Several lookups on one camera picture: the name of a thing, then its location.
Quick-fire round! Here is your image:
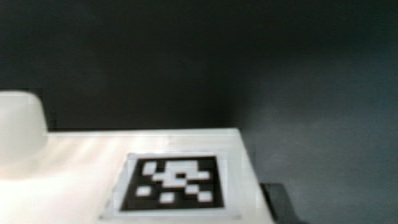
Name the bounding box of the white front drawer tray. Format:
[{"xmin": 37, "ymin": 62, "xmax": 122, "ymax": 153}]
[{"xmin": 0, "ymin": 129, "xmax": 275, "ymax": 224}]

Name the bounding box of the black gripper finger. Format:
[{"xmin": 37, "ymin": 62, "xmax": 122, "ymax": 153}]
[{"xmin": 259, "ymin": 183, "xmax": 305, "ymax": 224}]

